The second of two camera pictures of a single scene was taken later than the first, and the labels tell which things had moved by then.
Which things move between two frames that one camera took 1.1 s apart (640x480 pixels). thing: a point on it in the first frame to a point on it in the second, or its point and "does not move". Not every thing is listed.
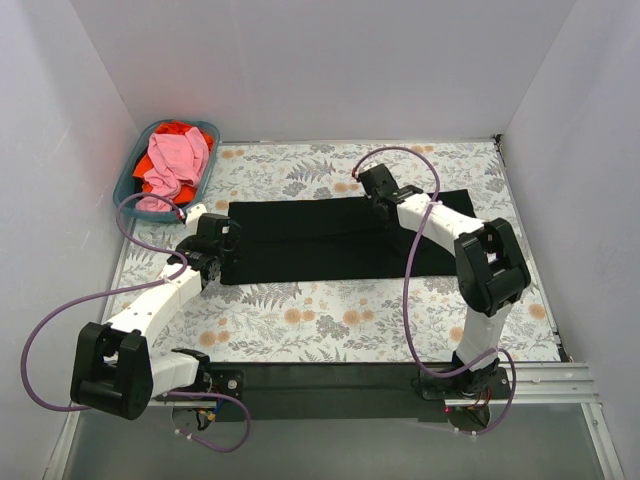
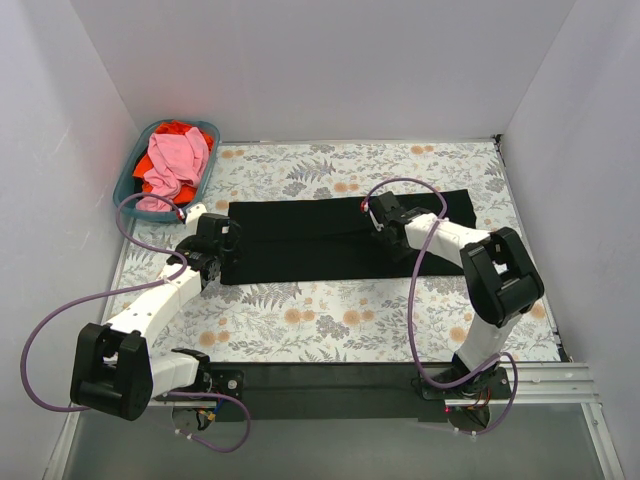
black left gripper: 228,240 does not move
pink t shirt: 177,160 does not move
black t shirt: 331,238 does not move
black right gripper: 379,201 to 385,233
